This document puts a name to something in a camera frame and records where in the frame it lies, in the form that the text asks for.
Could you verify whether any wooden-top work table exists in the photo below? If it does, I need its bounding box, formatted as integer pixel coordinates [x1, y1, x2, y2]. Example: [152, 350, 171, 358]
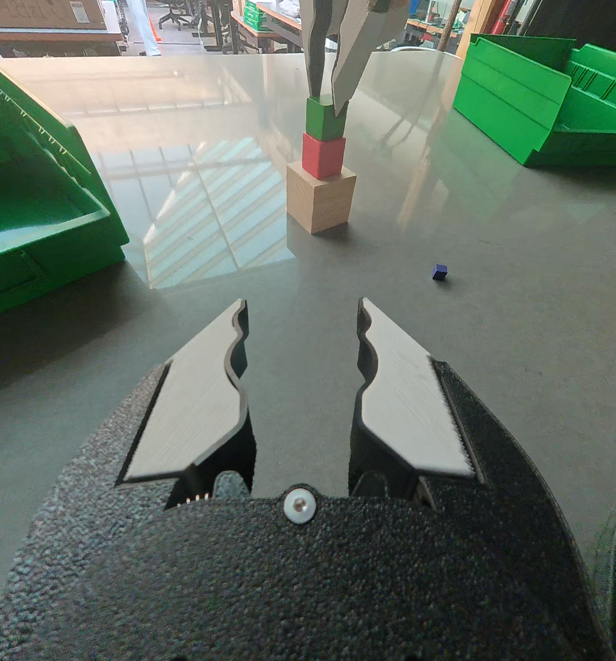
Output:
[0, 28, 125, 56]

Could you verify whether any large plain wooden cube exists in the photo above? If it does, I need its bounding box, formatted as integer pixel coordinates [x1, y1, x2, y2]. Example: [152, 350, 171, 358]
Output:
[286, 161, 357, 234]

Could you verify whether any green wooden cube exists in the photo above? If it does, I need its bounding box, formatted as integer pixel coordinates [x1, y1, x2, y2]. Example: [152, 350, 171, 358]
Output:
[306, 94, 347, 141]

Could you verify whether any long wooden work table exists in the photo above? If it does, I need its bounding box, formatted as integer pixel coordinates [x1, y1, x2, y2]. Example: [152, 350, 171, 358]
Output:
[231, 0, 304, 53]

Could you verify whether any black office chair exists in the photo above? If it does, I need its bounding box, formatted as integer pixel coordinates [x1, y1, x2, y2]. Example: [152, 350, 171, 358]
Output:
[158, 0, 191, 31]

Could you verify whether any green plastic bin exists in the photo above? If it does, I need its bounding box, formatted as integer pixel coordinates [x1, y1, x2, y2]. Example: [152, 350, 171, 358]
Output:
[0, 52, 129, 323]
[453, 33, 616, 167]

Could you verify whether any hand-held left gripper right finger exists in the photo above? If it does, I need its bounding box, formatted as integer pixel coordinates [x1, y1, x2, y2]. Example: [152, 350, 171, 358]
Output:
[348, 297, 478, 497]

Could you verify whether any wooden pillar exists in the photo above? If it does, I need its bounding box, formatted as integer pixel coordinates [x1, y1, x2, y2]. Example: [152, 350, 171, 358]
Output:
[455, 0, 500, 57]

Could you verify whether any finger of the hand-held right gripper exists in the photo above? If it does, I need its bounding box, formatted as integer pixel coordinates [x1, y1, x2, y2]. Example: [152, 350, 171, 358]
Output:
[300, 0, 334, 98]
[331, 0, 410, 117]

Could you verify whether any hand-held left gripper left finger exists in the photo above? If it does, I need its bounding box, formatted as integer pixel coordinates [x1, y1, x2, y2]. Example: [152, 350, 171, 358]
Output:
[114, 298, 257, 501]

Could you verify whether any scribbled cardboard box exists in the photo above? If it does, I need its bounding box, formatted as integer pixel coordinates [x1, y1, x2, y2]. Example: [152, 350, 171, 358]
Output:
[0, 0, 107, 30]

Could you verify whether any red wooden cube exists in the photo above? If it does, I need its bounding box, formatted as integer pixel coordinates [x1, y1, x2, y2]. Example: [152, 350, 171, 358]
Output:
[302, 133, 346, 180]

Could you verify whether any bare tree trunk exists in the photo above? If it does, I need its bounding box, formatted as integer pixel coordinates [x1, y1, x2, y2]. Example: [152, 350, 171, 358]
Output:
[437, 0, 464, 52]

